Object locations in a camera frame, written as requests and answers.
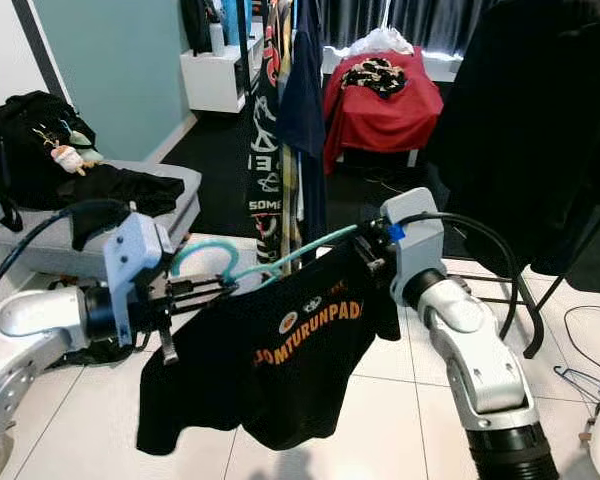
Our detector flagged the light blue container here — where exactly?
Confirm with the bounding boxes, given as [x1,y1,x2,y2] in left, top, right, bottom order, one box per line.
[222,0,253,46]

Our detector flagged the black backpack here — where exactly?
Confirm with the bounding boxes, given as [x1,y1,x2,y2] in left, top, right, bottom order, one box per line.
[0,90,86,233]

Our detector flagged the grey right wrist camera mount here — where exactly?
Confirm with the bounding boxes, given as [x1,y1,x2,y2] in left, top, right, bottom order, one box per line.
[380,187,447,306]

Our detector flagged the small plush doll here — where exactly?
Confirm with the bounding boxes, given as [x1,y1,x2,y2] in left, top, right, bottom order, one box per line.
[48,128,103,177]

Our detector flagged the black t-shirt orange print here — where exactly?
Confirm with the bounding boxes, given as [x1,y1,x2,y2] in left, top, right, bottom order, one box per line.
[137,240,403,458]

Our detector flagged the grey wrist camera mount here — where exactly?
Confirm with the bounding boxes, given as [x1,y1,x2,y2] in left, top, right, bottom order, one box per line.
[380,187,447,306]
[105,212,176,346]

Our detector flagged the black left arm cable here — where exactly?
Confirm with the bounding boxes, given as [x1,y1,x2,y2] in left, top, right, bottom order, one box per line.
[0,198,133,306]

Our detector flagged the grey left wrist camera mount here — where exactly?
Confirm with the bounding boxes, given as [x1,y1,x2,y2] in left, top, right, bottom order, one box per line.
[105,212,176,346]

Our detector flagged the black crumpled garment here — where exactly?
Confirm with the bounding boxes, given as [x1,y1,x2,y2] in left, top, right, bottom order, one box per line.
[70,165,186,251]

